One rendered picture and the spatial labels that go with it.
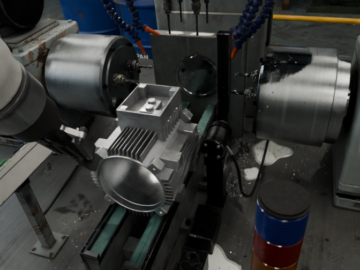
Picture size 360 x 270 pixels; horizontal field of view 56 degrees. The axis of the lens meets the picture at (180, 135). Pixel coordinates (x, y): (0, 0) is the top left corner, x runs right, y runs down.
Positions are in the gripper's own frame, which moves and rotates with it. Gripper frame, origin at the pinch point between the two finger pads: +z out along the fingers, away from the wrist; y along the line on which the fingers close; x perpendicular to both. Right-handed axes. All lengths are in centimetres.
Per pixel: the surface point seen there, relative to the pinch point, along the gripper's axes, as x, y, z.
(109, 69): -30.8, 14.5, 17.8
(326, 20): -188, -52, 171
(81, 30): -137, 131, 136
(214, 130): -16.3, -19.2, 16.4
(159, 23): -58, 10, 29
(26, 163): 2.7, 15.2, 2.8
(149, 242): 11.6, -11.5, 14.7
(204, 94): -37, -9, 38
